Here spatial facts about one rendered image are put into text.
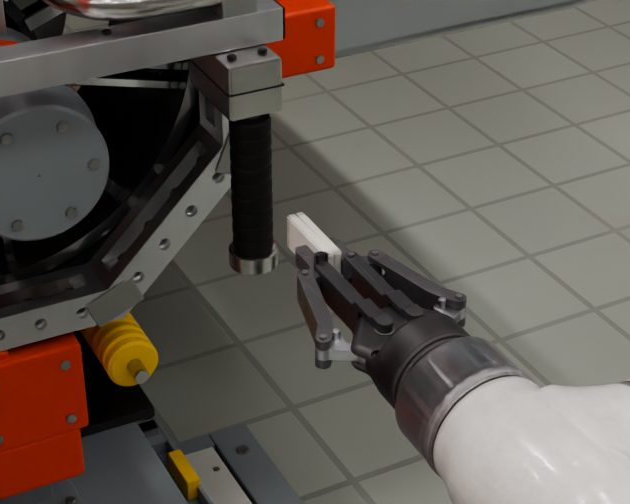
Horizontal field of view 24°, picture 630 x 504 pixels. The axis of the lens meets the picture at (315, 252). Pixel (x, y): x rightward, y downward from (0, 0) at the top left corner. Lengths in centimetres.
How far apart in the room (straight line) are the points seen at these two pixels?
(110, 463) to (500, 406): 104
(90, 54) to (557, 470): 51
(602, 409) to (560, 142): 225
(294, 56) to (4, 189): 37
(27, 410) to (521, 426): 75
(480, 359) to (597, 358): 153
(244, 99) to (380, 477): 111
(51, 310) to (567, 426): 72
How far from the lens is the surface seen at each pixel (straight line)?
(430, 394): 97
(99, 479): 189
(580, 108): 332
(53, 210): 128
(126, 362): 158
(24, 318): 150
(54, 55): 116
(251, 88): 121
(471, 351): 99
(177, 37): 120
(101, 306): 152
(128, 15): 118
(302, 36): 148
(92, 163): 126
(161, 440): 203
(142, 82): 154
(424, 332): 101
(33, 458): 159
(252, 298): 261
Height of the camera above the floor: 145
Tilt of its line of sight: 32 degrees down
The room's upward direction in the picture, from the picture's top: straight up
